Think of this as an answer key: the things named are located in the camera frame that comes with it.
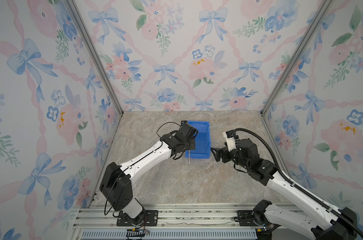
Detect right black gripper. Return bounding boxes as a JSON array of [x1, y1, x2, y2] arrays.
[[210, 141, 250, 173]]

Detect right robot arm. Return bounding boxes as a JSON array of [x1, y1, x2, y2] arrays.
[[211, 139, 363, 240]]

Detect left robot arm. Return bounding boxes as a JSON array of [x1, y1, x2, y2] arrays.
[[99, 121, 198, 227]]

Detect blue plastic bin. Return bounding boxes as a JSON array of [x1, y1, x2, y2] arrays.
[[184, 121, 211, 160]]

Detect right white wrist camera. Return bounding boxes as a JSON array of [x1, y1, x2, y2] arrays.
[[223, 130, 239, 152]]

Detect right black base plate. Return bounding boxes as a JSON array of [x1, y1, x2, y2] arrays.
[[234, 210, 278, 229]]

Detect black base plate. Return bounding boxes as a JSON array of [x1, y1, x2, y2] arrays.
[[234, 210, 278, 229], [116, 210, 158, 227]]

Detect aluminium mounting rail frame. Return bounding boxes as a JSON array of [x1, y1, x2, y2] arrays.
[[68, 202, 330, 240]]

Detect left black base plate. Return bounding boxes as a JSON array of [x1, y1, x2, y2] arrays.
[[116, 210, 158, 227]]

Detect right black corrugated cable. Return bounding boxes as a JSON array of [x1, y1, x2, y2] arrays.
[[233, 127, 363, 240]]

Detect left thin black cable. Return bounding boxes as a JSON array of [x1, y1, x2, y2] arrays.
[[104, 121, 183, 216]]

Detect right aluminium corner post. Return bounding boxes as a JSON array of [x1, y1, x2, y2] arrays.
[[260, 0, 333, 117]]

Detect aluminium corner post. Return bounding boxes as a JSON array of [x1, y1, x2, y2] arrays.
[[63, 0, 123, 117], [260, 0, 333, 117]]

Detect left aluminium corner post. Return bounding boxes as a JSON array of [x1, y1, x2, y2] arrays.
[[63, 0, 123, 117]]

